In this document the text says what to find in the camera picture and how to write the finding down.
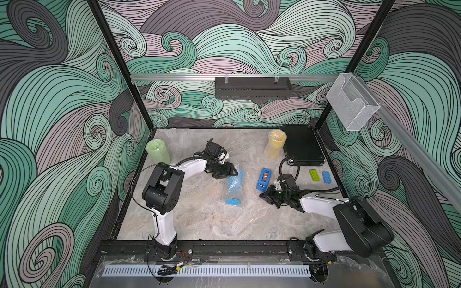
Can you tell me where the blue toy brick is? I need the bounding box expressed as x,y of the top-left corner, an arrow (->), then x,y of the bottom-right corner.
322,171 -> 332,184

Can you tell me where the clear acrylic wall box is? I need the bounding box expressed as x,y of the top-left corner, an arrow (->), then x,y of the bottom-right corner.
327,73 -> 381,132

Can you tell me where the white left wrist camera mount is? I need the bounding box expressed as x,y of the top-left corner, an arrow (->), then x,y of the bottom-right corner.
217,150 -> 229,164

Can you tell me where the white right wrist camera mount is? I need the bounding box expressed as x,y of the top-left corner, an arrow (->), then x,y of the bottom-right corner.
274,181 -> 283,193

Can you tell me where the black frame post right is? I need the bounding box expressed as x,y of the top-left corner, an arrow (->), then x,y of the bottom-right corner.
315,1 -> 395,131

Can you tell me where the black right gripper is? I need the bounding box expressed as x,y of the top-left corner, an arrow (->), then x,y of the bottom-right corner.
258,184 -> 289,207

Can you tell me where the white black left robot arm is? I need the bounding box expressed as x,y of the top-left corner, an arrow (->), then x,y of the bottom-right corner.
142,139 -> 238,259

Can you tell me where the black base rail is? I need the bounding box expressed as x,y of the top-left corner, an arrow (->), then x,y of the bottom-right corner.
97,239 -> 384,262

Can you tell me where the black frame post left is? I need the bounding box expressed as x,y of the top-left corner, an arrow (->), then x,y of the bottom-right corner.
86,0 -> 156,135

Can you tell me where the blue tape dispenser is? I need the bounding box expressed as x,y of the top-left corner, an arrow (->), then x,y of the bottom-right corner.
256,168 -> 272,193

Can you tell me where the white slotted cable duct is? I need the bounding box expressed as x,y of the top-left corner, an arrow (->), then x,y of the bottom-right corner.
101,264 -> 311,278

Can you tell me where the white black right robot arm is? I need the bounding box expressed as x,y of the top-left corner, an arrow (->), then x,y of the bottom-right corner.
259,174 -> 394,261

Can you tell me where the green toy brick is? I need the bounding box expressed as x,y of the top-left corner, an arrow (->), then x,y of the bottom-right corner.
309,169 -> 321,182

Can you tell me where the black wall tray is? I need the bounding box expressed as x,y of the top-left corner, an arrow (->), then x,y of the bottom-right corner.
215,76 -> 293,104

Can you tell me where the black frame post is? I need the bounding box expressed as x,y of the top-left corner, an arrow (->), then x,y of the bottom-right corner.
315,1 -> 395,131
86,0 -> 156,135

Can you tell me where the green plastic wine glass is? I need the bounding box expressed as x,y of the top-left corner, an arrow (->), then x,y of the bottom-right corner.
145,139 -> 170,163

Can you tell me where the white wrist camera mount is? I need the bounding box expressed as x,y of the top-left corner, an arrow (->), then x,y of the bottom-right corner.
217,150 -> 229,164
274,181 -> 283,193

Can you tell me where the black hard case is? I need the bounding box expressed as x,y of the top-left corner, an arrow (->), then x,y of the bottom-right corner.
281,126 -> 325,166

